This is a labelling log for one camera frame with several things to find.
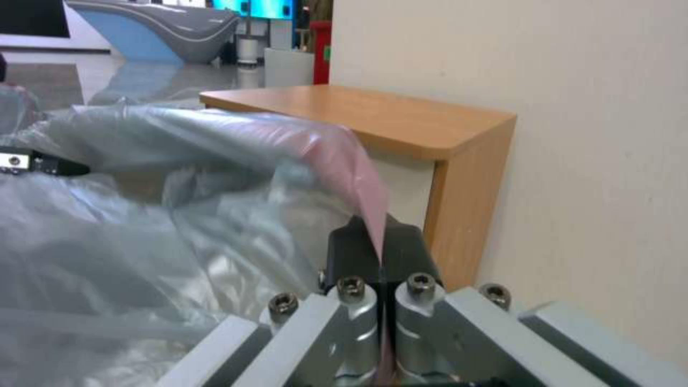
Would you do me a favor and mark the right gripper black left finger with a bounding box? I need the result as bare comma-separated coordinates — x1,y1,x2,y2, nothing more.
155,217,387,387

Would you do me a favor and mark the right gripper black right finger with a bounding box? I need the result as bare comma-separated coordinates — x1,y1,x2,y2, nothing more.
384,213,670,387

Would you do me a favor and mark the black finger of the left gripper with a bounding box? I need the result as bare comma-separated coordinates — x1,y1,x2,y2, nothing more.
0,149,91,179

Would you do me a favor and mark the translucent pink garbage bag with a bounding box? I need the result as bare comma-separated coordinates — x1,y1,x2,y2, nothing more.
0,82,393,387

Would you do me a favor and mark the light wooden side table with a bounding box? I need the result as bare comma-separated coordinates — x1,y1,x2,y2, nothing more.
198,84,518,293

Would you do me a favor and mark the grey and blue curved counter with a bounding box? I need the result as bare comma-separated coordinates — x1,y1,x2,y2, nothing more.
63,0,243,65

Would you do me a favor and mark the red cabinet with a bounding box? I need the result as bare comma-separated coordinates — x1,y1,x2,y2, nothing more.
310,20,334,85

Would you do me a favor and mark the bright display screen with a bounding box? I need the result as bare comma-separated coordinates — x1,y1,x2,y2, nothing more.
212,0,298,19

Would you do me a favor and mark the dark wall panel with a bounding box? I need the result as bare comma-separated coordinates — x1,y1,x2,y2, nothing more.
0,0,72,39

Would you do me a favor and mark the white box pedestal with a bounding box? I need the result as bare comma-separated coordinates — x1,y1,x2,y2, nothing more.
262,47,313,88

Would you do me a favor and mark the silver cylinder post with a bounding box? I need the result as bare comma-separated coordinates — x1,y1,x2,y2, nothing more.
235,34,266,68

